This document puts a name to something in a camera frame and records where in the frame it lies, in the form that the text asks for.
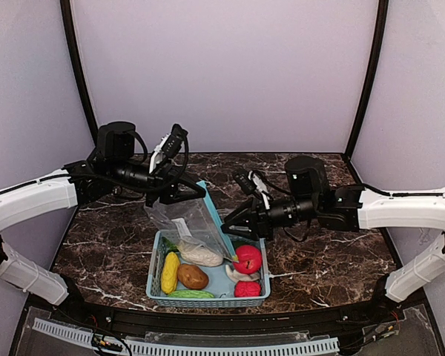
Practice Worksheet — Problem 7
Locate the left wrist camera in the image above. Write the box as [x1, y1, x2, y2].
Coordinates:
[149, 124, 189, 174]

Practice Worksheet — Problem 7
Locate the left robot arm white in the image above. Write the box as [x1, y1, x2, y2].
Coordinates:
[0, 121, 206, 309]

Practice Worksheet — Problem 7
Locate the yellow corn toy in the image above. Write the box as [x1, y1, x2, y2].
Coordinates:
[160, 252, 180, 294]

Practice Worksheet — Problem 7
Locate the grey slotted cable duct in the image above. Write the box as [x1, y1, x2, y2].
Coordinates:
[33, 318, 340, 355]

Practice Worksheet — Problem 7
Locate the red apple toy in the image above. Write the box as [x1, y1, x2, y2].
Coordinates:
[233, 245, 263, 274]

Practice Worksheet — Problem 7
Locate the black frame post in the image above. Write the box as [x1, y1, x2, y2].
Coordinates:
[344, 0, 389, 161]
[59, 0, 98, 140]

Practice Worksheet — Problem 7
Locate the brown potato toy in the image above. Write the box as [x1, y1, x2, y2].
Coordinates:
[177, 263, 209, 290]

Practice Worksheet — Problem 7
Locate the light blue plastic basket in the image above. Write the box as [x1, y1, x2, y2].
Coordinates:
[146, 231, 271, 309]

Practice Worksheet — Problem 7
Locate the red raspberry toy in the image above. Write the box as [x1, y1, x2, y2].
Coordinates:
[234, 281, 262, 297]

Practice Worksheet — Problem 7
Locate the black aluminium frame rail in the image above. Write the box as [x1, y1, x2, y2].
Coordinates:
[47, 303, 401, 337]

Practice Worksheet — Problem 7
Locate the green round fruit toy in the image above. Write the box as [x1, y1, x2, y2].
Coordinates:
[232, 240, 257, 249]

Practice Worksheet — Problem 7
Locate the green cucumber toy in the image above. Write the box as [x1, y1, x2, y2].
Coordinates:
[167, 289, 214, 299]

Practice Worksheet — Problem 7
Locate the clear zip top bag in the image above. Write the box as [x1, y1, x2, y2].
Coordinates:
[146, 180, 238, 262]

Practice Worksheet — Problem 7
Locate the left black frame post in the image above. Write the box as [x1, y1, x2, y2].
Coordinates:
[59, 0, 98, 140]

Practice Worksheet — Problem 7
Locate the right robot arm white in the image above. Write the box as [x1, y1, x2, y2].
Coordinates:
[222, 155, 445, 308]

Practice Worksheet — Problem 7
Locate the white bitter gourd toy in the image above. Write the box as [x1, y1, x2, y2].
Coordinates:
[177, 237, 223, 267]

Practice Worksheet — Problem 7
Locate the right black frame post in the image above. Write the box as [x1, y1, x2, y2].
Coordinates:
[344, 0, 389, 161]

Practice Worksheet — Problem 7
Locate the white mushroom toy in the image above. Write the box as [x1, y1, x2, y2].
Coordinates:
[225, 265, 260, 283]

